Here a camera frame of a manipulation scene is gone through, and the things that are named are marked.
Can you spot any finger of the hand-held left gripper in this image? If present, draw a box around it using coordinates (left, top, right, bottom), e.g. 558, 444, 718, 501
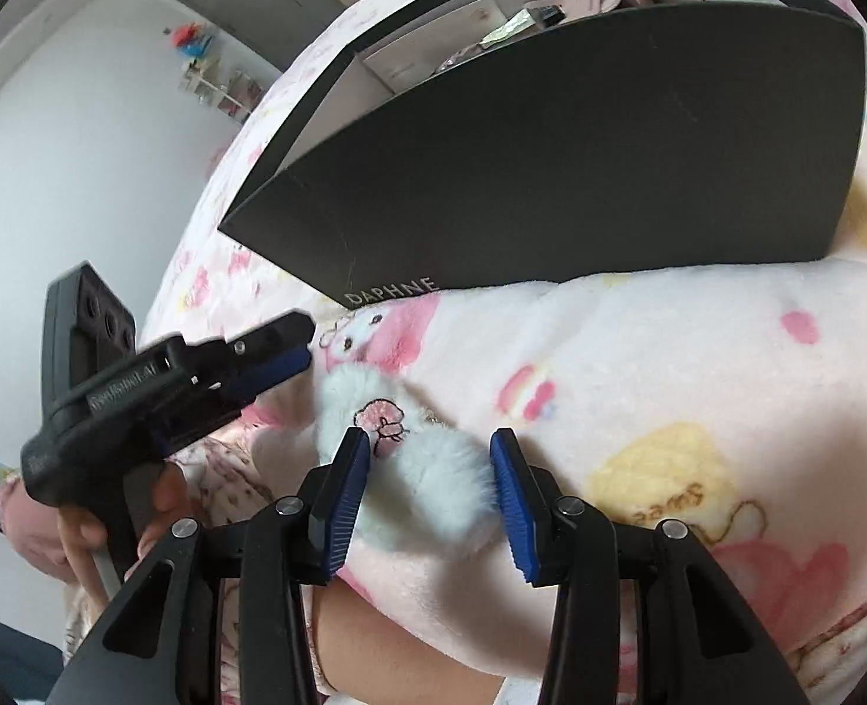
217, 344, 311, 423
182, 311, 316, 384

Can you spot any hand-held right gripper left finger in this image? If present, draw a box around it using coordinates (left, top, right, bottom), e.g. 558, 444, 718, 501
46, 426, 373, 705

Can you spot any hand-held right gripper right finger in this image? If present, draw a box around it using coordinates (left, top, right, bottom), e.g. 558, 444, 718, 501
488, 427, 814, 705

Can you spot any white fluffy plush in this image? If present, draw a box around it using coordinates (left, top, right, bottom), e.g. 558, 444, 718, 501
314, 371, 506, 553

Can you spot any black cardboard box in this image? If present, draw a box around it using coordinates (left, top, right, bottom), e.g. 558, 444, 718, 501
217, 0, 867, 310

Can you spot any brown hand cream tube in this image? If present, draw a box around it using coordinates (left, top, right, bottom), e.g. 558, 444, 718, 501
478, 4, 564, 51

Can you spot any person's left hand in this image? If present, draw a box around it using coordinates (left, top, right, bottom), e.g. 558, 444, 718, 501
55, 459, 194, 605

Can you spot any pink printed blanket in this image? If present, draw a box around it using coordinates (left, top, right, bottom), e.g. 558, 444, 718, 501
140, 0, 867, 705

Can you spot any white shelf rack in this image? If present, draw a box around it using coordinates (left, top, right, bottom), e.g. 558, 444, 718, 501
182, 62, 267, 123

